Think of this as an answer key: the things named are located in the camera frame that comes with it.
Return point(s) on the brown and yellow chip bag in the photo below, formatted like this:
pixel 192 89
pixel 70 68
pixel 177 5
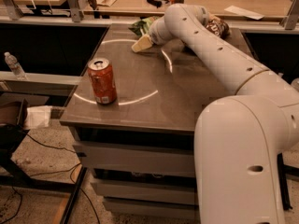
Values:
pixel 217 26

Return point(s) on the grey drawer cabinet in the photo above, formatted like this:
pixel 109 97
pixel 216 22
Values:
pixel 140 148

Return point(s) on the orange soda can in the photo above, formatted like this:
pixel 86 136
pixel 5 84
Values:
pixel 101 75

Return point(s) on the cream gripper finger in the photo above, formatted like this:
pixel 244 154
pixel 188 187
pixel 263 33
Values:
pixel 144 42

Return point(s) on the white paper sheet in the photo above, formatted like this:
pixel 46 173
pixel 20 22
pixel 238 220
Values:
pixel 243 12

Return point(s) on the white paper on left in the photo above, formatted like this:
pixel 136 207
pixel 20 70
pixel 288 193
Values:
pixel 105 3

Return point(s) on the green jalapeno chip bag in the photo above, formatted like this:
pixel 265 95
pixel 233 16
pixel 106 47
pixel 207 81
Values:
pixel 142 26

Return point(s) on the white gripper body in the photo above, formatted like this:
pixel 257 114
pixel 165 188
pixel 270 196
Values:
pixel 156 34

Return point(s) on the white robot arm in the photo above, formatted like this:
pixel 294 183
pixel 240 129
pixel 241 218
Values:
pixel 237 139

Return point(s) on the clear plastic water bottle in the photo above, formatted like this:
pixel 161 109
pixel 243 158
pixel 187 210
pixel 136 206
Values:
pixel 15 66

